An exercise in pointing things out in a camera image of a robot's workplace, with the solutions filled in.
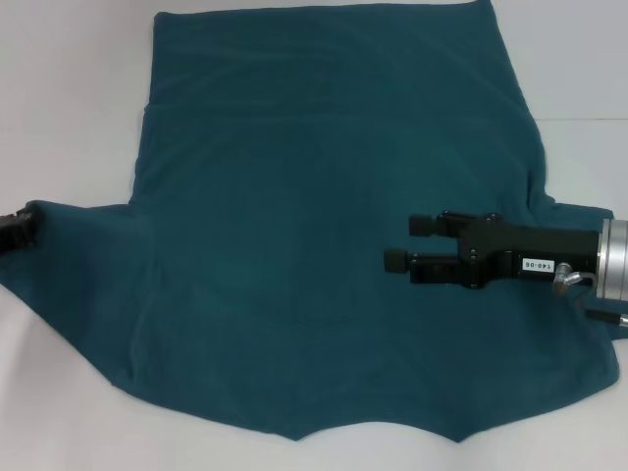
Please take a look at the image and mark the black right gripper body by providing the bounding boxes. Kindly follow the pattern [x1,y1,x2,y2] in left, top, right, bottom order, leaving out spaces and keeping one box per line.
[458,213,604,290]

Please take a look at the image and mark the blue teal shirt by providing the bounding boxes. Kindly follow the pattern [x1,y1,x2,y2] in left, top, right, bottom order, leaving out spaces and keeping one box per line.
[0,0,628,431]

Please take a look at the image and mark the right gripper cable with plug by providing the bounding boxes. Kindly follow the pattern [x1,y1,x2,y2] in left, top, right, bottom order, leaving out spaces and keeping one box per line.
[552,262,628,328]

